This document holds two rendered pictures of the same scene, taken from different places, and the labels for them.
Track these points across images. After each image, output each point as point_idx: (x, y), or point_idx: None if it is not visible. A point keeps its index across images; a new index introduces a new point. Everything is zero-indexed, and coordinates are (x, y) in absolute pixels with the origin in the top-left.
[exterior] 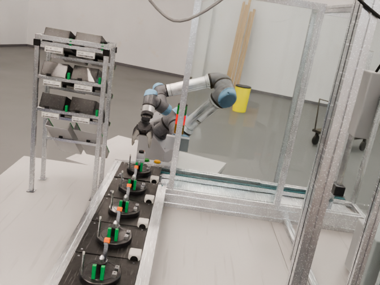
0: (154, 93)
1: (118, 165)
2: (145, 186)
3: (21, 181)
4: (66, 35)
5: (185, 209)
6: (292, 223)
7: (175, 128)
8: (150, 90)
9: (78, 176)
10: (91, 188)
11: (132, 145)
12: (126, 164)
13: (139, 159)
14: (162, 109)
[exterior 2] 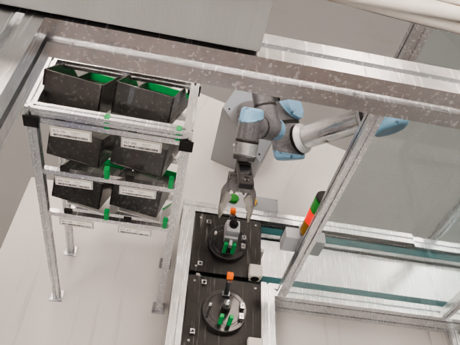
0: (259, 117)
1: (192, 226)
2: (245, 307)
3: (37, 265)
4: (94, 95)
5: (301, 315)
6: (458, 333)
7: (304, 228)
8: (252, 112)
9: (126, 235)
10: (150, 271)
11: (220, 218)
12: (205, 223)
13: (231, 237)
14: (269, 138)
